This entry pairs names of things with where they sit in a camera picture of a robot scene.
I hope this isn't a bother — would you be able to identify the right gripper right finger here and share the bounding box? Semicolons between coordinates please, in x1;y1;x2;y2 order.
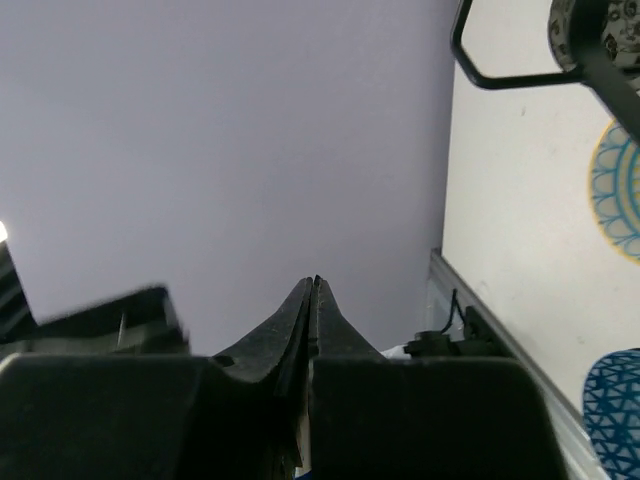
308;275;385;360

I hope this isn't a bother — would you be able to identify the yellow blue sun bowl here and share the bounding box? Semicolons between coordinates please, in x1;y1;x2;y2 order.
587;120;639;264

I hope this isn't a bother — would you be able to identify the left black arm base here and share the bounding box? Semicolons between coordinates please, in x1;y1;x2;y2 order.
403;289;504;358

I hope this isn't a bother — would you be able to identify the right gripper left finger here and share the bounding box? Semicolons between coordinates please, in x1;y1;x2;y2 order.
211;277;312;395

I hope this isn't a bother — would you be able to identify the blue triangle pattern bowl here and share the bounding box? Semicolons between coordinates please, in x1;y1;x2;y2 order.
582;348;639;479

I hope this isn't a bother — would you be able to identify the black wire dish rack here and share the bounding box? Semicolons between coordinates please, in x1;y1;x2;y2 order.
449;0;640;146

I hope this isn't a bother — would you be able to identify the aluminium mounting rail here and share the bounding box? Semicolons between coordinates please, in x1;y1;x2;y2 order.
422;248;608;479

